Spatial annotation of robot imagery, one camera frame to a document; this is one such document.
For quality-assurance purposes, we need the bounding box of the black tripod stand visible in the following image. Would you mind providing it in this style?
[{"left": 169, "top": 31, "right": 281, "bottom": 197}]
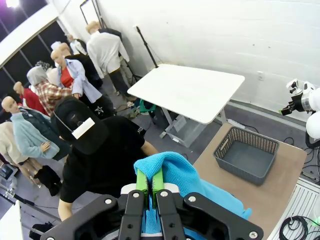
[{"left": 133, "top": 24, "right": 160, "bottom": 70}]

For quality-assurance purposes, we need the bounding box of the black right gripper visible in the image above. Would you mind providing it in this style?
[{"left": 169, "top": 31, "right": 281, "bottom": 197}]
[{"left": 279, "top": 93, "right": 305, "bottom": 116}]

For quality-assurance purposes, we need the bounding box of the mannequin in plaid shirt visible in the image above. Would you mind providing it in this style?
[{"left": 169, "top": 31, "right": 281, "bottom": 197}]
[{"left": 26, "top": 66, "right": 73, "bottom": 117}]

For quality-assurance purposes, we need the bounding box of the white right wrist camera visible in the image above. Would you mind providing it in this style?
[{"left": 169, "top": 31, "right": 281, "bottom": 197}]
[{"left": 286, "top": 78, "right": 300, "bottom": 95}]

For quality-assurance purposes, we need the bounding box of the mannequin in red jacket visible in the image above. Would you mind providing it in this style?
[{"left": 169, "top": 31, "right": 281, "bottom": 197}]
[{"left": 13, "top": 81, "right": 48, "bottom": 116}]

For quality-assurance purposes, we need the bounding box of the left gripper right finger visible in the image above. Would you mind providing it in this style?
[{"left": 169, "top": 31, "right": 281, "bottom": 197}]
[{"left": 152, "top": 167, "right": 265, "bottom": 240}]

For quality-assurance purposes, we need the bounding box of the turquoise terry garment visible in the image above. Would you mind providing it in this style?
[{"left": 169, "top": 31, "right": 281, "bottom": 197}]
[{"left": 133, "top": 151, "right": 253, "bottom": 240}]

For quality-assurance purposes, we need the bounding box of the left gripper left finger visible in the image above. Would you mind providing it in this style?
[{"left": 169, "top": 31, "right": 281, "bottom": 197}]
[{"left": 41, "top": 168, "right": 151, "bottom": 240}]

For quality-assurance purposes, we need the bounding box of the mannequin in white shirt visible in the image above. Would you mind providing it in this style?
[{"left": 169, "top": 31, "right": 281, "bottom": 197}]
[{"left": 85, "top": 21, "right": 138, "bottom": 101}]

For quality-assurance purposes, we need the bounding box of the black cable coil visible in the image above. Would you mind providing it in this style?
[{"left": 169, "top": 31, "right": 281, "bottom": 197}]
[{"left": 279, "top": 216, "right": 320, "bottom": 240}]

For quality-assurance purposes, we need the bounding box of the studio light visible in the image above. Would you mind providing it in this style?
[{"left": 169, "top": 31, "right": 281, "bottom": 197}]
[{"left": 4, "top": 0, "right": 22, "bottom": 9}]

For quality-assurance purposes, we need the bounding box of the mannequin in black jacket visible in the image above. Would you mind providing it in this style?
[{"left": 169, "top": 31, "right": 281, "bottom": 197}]
[{"left": 59, "top": 42, "right": 104, "bottom": 88}]

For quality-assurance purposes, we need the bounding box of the mannequin in light blue shirt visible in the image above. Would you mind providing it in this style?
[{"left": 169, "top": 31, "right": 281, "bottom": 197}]
[{"left": 50, "top": 47, "right": 117, "bottom": 120}]

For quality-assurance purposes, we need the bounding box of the mannequin with bucket hat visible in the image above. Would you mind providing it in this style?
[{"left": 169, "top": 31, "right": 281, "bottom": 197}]
[{"left": 34, "top": 60, "right": 61, "bottom": 87}]

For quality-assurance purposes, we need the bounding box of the small mannequin in white top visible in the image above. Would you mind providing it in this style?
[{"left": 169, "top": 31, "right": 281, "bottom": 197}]
[{"left": 66, "top": 34, "right": 88, "bottom": 56}]

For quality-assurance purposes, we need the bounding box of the white ribbed panel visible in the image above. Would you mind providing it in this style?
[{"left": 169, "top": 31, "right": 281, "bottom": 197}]
[{"left": 272, "top": 174, "right": 320, "bottom": 240}]

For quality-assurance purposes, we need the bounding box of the mannequin in cream jacket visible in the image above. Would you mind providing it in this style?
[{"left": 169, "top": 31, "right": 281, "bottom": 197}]
[{"left": 0, "top": 121, "right": 62, "bottom": 197}]

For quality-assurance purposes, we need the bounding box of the white head-mounted device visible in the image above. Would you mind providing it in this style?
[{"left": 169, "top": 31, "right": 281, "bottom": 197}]
[{"left": 71, "top": 117, "right": 96, "bottom": 140}]

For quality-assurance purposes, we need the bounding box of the person in black t-shirt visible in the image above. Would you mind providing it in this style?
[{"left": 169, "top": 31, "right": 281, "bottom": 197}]
[{"left": 50, "top": 96, "right": 160, "bottom": 222}]

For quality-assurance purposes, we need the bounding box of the grey woven plastic basket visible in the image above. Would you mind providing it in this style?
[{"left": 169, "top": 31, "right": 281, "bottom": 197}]
[{"left": 212, "top": 126, "right": 280, "bottom": 186}]

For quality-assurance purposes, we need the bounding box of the white power strip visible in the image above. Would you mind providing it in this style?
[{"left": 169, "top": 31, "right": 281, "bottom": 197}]
[{"left": 226, "top": 118, "right": 247, "bottom": 129}]

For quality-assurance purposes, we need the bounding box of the clear plastic box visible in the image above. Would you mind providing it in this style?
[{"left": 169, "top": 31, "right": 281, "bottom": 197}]
[{"left": 164, "top": 114, "right": 208, "bottom": 148}]

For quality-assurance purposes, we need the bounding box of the black cap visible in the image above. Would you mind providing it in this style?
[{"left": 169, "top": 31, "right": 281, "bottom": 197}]
[{"left": 50, "top": 96, "right": 109, "bottom": 155}]

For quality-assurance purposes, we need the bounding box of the white side table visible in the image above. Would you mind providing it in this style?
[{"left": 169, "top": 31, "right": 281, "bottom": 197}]
[{"left": 126, "top": 63, "right": 246, "bottom": 148}]

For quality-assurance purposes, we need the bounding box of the green fabric bag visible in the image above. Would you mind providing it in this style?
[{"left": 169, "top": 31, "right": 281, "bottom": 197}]
[{"left": 138, "top": 98, "right": 157, "bottom": 115}]

